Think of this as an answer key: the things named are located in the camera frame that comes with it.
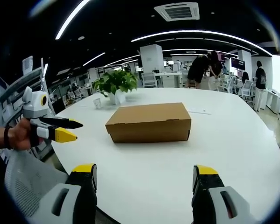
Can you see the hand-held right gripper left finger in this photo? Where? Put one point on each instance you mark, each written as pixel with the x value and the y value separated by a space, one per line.
pixel 78 200

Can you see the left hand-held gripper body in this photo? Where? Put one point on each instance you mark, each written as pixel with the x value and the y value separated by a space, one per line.
pixel 35 106

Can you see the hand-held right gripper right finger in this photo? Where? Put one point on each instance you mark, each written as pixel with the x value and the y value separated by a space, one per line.
pixel 212 200

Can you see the brown cardboard shoe box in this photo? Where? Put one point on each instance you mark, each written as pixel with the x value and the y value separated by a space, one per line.
pixel 149 122

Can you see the person's left hand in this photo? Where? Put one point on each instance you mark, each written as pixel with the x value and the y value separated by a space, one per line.
pixel 19 135

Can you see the black wrist band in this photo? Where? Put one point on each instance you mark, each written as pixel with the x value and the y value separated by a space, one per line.
pixel 7 137

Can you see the grey mesh office chair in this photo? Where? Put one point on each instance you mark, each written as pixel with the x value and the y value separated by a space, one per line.
pixel 30 184

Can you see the green potted plant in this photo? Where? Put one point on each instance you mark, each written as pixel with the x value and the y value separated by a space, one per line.
pixel 115 85

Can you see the white paper sheet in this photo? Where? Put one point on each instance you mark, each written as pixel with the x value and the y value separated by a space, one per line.
pixel 199 110

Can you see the white office chair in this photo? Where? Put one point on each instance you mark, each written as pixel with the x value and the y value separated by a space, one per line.
pixel 149 79

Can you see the ceiling air conditioner vent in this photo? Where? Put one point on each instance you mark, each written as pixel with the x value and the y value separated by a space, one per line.
pixel 177 11

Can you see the wall screen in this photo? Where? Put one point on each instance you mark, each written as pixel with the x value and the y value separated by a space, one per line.
pixel 238 63

